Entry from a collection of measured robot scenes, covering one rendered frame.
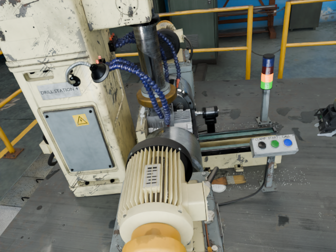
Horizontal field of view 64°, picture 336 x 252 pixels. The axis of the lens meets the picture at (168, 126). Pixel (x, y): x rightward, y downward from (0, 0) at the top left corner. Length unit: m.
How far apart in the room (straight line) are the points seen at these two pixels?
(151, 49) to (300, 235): 0.91
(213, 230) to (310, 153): 0.91
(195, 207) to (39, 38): 0.73
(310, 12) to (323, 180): 4.75
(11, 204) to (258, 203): 1.66
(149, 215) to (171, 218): 0.04
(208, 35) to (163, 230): 3.98
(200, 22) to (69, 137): 3.45
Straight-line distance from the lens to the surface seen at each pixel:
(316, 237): 1.22
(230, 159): 1.36
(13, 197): 2.28
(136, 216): 0.57
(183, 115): 1.24
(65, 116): 1.11
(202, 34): 4.38
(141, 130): 1.13
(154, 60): 1.09
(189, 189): 0.63
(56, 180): 1.60
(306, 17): 5.91
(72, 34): 0.96
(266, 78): 1.55
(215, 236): 0.73
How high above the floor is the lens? 1.78
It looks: 35 degrees down
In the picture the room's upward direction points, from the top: 10 degrees counter-clockwise
